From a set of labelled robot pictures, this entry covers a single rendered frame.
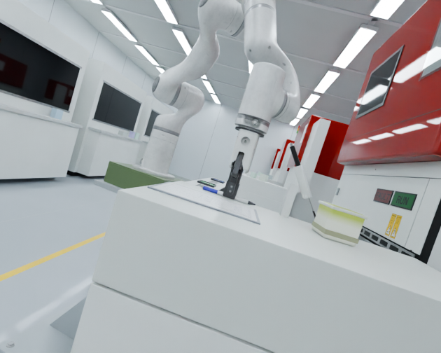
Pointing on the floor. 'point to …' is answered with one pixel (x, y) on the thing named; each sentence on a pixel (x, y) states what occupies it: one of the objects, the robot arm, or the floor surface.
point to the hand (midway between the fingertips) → (231, 189)
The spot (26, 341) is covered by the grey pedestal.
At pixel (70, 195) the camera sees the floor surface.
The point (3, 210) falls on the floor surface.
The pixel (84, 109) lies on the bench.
